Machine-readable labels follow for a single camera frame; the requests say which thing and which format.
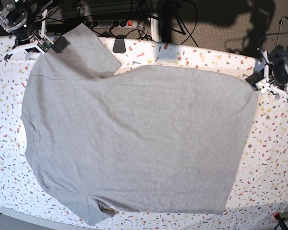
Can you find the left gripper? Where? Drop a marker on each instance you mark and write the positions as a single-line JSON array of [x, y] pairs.
[[275, 71]]

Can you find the grey T-shirt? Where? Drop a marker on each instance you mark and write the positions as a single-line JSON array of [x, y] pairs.
[[153, 139]]

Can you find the black table clamp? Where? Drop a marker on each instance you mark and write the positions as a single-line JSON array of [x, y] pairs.
[[119, 44]]

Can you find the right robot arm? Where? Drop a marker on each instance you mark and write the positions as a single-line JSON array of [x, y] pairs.
[[27, 20]]

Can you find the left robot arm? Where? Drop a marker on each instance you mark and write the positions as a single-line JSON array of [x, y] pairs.
[[258, 65]]

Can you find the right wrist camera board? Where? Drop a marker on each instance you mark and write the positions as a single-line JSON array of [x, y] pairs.
[[45, 44]]

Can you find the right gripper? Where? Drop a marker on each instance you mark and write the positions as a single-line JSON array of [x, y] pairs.
[[59, 45]]

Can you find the grey metal stand frame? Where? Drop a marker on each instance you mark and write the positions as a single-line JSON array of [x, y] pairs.
[[282, 39]]

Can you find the red black spring clamp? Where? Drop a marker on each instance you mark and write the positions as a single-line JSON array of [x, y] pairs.
[[281, 221]]

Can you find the white power strip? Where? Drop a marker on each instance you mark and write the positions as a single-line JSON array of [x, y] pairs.
[[109, 23]]

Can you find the terrazzo pattern table cloth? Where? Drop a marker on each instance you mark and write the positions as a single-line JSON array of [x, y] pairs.
[[259, 191]]

